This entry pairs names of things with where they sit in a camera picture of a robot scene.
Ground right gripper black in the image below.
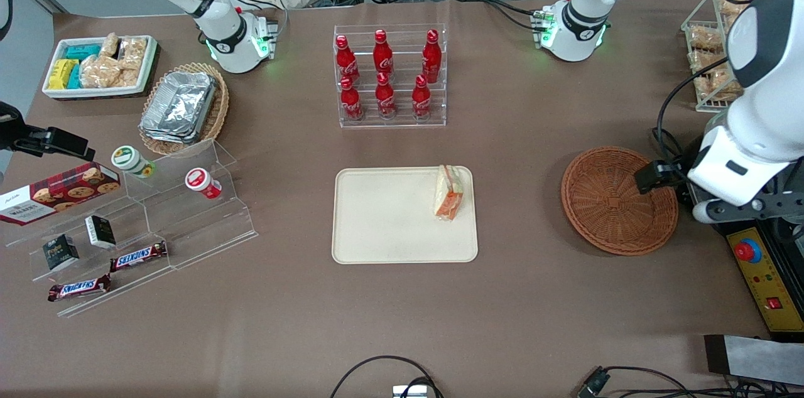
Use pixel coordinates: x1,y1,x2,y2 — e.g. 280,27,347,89
0,102,96,161

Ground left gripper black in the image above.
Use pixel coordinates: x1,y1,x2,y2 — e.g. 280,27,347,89
634,160,690,196

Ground triangle sandwich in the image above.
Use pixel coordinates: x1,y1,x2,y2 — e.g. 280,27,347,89
435,164,465,222

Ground brown round wicker basket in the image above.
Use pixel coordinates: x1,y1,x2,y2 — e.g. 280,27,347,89
560,146,680,257

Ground aluminium foil tray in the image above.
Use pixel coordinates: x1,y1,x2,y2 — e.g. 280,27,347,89
144,72,217,136
139,106,203,145

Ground light oval wicker basket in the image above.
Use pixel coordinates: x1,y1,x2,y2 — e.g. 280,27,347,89
138,62,230,156

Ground cream plastic tray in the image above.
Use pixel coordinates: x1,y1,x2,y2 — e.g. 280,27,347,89
331,166,479,265

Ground red tartan cookie box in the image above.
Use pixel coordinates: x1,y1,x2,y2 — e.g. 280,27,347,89
0,162,121,226

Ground white plastic bin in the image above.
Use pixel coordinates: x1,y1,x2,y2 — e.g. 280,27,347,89
41,35,158,100

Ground green lid white cup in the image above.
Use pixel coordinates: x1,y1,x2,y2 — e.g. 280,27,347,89
111,145,156,180

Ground yellow snack packet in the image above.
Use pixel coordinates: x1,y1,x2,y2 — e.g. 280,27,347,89
48,59,79,90

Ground black box with white label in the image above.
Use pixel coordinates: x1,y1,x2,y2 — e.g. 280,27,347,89
85,215,117,250

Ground black box with gold print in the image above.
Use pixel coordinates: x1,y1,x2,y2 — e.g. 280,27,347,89
42,234,80,272

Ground brown Snickers bar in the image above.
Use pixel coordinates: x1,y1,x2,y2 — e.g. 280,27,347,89
47,274,112,303
109,241,168,273

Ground red lid cup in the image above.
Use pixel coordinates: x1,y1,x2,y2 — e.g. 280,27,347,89
185,168,222,200

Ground clear acrylic stepped shelf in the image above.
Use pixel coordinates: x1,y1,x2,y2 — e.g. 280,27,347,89
5,137,259,318

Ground black machine with yellow panel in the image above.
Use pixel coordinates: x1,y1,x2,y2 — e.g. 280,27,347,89
682,153,804,342

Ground grey flat panel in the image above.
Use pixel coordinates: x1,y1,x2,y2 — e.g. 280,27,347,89
703,334,804,386

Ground red cola bottle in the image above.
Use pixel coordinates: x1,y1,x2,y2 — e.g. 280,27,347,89
412,75,432,121
374,30,394,80
339,77,364,122
335,35,361,85
375,72,396,120
422,30,442,83

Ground clear acrylic bottle rack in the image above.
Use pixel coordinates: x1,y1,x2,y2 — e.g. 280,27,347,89
333,23,448,129

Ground black machine power cable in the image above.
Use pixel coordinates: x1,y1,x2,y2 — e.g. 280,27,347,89
651,127,692,205

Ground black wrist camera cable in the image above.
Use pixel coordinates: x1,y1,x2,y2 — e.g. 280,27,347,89
655,0,754,166

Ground white wire rack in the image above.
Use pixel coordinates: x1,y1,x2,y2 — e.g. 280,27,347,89
682,0,754,113

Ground black plug with cable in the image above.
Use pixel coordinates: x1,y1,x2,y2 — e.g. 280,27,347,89
577,365,773,398

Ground black looped cable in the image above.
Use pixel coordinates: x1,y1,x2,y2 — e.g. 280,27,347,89
330,355,443,398

